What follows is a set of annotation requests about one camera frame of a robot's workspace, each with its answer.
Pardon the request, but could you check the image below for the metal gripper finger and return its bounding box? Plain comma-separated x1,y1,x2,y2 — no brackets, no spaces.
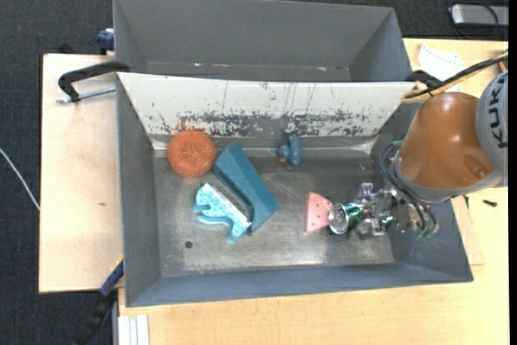
355,216,392,241
354,182,395,212

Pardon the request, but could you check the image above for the green drink can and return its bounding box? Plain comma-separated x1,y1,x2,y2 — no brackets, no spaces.
327,201,395,237

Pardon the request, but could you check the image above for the pink toy watermelon slice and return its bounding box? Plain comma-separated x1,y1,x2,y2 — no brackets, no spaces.
303,191,336,236

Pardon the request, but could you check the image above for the blue toy duck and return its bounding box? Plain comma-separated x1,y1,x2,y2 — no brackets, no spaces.
275,133,304,166

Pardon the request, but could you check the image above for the grey metal bin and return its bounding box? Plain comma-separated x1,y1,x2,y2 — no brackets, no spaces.
111,0,474,308

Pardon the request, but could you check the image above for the teal plastic angled block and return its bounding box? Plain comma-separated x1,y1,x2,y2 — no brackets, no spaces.
211,141,280,237

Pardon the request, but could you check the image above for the white paper sheet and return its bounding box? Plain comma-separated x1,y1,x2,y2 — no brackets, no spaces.
417,44,466,82

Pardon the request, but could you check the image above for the light blue patterned sponge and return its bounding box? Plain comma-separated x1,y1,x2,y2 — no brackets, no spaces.
192,182,253,245

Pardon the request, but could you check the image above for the orange round scouring pad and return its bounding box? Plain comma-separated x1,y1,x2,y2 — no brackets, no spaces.
166,128,218,179

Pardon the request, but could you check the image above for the pale wood board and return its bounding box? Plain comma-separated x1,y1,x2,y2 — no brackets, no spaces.
38,53,124,294

